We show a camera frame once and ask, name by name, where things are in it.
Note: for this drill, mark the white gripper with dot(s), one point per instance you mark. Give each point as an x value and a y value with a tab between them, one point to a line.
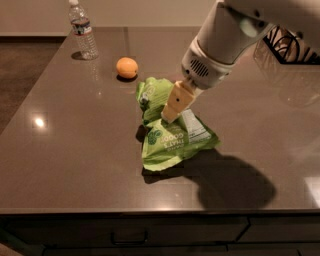
202	71

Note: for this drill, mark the green rice chip bag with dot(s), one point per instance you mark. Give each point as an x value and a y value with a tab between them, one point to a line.
166	145

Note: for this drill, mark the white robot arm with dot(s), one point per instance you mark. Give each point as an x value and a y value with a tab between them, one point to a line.
229	29

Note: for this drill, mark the orange fruit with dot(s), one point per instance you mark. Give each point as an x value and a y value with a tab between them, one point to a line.
127	68

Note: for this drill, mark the clear plastic water bottle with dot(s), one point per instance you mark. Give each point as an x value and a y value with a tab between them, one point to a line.
82	30

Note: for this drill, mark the black wire basket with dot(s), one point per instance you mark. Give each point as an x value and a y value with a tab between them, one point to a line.
289	48

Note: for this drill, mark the dark cabinet drawer with handle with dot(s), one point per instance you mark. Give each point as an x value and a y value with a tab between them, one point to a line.
127	231

